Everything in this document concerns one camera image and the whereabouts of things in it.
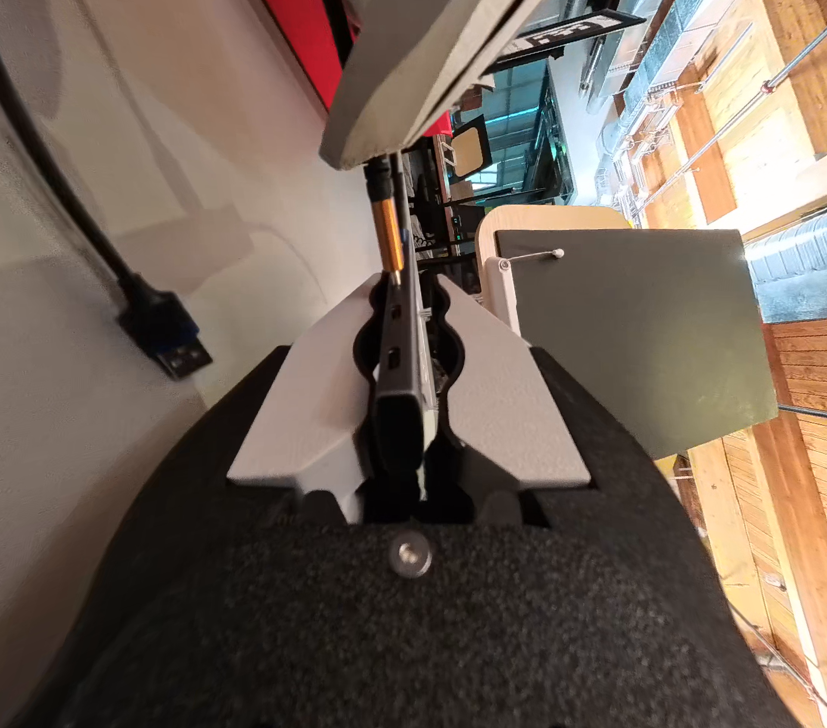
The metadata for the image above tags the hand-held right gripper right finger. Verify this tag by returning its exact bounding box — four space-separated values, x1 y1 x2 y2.
433 274 593 491

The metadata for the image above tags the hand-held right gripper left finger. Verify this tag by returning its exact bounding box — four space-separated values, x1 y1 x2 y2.
227 272 390 523

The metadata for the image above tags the black cable with orange plugs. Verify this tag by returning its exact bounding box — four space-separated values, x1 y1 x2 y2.
362 153 408 275

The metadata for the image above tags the grey desk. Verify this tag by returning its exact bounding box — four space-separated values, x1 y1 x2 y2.
0 0 389 722

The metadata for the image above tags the black framed tag sign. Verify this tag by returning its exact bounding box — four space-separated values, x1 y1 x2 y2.
497 9 648 75

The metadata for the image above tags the wood-framed black board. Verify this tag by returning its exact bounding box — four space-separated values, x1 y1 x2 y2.
475 205 779 460

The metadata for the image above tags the rectangular metal duct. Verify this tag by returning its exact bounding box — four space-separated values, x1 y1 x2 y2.
743 218 827 323

